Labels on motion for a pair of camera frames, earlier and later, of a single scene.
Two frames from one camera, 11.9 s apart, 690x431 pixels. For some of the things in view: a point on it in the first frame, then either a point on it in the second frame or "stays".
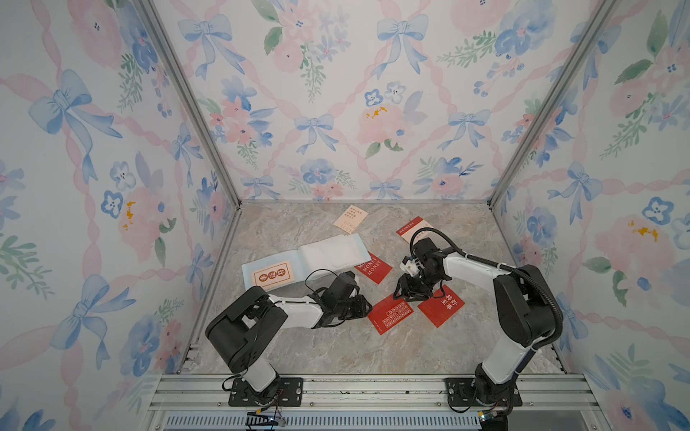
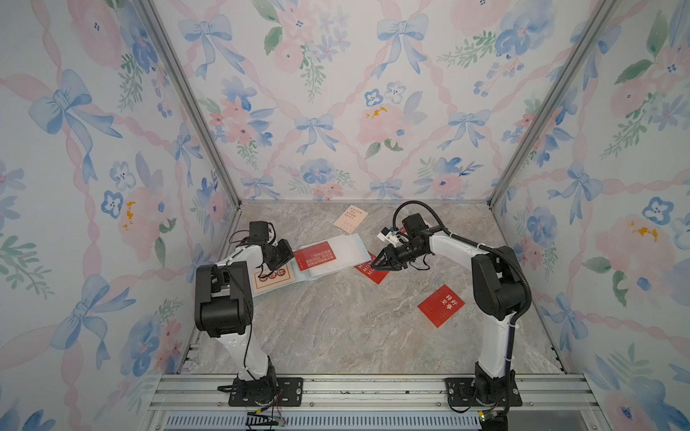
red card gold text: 437,310 stays
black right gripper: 406,287 to 392,261
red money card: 375,268 stays
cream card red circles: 274,276 stays
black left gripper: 360,308 to 287,254
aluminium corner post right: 594,30 stays
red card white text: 389,314 to 312,256
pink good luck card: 350,219 stays
